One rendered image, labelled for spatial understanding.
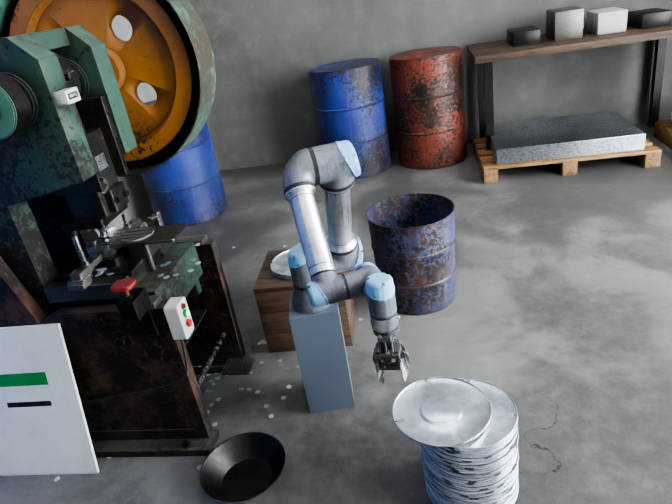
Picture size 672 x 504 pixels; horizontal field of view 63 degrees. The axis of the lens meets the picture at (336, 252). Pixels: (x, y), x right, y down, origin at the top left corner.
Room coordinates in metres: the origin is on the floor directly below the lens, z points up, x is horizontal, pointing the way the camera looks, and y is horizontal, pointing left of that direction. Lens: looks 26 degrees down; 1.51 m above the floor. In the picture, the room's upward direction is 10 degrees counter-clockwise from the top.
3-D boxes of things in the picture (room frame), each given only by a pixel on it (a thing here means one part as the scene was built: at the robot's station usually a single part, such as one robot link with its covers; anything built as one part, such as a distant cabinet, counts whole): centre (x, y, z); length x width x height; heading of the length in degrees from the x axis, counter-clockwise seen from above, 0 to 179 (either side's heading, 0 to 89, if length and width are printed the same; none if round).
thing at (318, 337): (1.77, 0.12, 0.23); 0.18 x 0.18 x 0.45; 89
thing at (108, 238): (1.93, 0.83, 0.76); 0.15 x 0.09 x 0.05; 169
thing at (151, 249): (1.89, 0.67, 0.72); 0.25 x 0.14 x 0.14; 79
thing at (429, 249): (2.42, -0.38, 0.24); 0.42 x 0.42 x 0.48
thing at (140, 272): (1.93, 0.84, 0.68); 0.45 x 0.30 x 0.06; 169
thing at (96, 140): (1.92, 0.80, 1.04); 0.17 x 0.15 x 0.30; 79
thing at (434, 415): (1.25, -0.23, 0.32); 0.29 x 0.29 x 0.01
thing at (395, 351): (1.26, -0.10, 0.57); 0.09 x 0.08 x 0.12; 166
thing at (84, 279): (1.76, 0.87, 0.76); 0.17 x 0.06 x 0.10; 169
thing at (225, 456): (1.41, 0.44, 0.04); 0.30 x 0.30 x 0.07
